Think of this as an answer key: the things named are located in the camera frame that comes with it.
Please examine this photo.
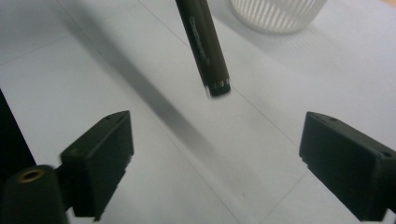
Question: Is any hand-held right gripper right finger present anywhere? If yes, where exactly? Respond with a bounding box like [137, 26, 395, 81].
[298, 110, 396, 223]

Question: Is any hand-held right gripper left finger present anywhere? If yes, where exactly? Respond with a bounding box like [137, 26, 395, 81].
[60, 109, 135, 222]

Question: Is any black comb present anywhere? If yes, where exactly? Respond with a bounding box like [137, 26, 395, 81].
[175, 0, 233, 98]

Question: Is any white plastic mesh basket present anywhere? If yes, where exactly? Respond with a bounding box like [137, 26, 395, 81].
[229, 0, 329, 35]

